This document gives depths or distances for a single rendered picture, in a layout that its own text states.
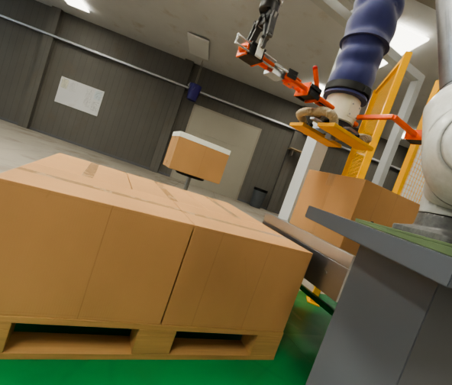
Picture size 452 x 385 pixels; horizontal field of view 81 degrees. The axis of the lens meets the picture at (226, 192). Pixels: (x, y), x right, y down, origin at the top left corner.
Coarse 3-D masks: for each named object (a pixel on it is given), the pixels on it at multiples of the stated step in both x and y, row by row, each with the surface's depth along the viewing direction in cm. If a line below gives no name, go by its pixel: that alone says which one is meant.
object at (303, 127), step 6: (294, 126) 139; (300, 126) 135; (306, 126) 134; (312, 126) 141; (306, 132) 143; (312, 132) 139; (318, 132) 139; (318, 138) 147; (324, 138) 143; (324, 144) 156; (330, 144) 152; (336, 144) 148
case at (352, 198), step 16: (320, 176) 149; (336, 176) 139; (304, 192) 157; (320, 192) 146; (336, 192) 136; (352, 192) 128; (368, 192) 126; (384, 192) 130; (304, 208) 154; (320, 208) 143; (336, 208) 134; (352, 208) 125; (368, 208) 128; (384, 208) 132; (400, 208) 137; (416, 208) 143; (304, 224) 150; (384, 224) 135; (336, 240) 128
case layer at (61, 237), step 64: (0, 192) 72; (64, 192) 79; (128, 192) 112; (192, 192) 195; (0, 256) 75; (64, 256) 81; (128, 256) 89; (192, 256) 98; (256, 256) 109; (128, 320) 93; (192, 320) 104; (256, 320) 116
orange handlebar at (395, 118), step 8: (240, 48) 102; (264, 64) 110; (272, 64) 107; (288, 80) 118; (296, 80) 115; (296, 88) 121; (304, 88) 118; (320, 96) 124; (320, 104) 131; (328, 104) 128; (392, 120) 119; (400, 120) 119; (408, 128) 124
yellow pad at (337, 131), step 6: (318, 126) 124; (324, 126) 121; (330, 126) 119; (336, 126) 118; (342, 126) 125; (330, 132) 128; (336, 132) 124; (342, 132) 121; (348, 132) 122; (342, 138) 131; (348, 138) 127; (354, 138) 126; (348, 144) 138; (354, 144) 134; (360, 144) 130; (366, 144) 131; (372, 150) 135
